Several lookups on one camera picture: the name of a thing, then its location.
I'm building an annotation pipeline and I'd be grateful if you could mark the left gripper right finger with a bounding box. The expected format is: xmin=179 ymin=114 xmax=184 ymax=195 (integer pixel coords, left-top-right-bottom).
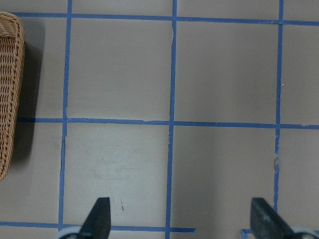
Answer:
xmin=250 ymin=198 xmax=299 ymax=239

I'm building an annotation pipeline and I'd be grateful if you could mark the brown wicker basket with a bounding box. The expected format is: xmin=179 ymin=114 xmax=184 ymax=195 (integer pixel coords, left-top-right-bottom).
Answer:
xmin=0 ymin=12 xmax=25 ymax=180

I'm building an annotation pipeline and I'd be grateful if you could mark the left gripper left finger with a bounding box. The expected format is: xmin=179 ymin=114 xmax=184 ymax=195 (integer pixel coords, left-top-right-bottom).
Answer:
xmin=79 ymin=197 xmax=111 ymax=239

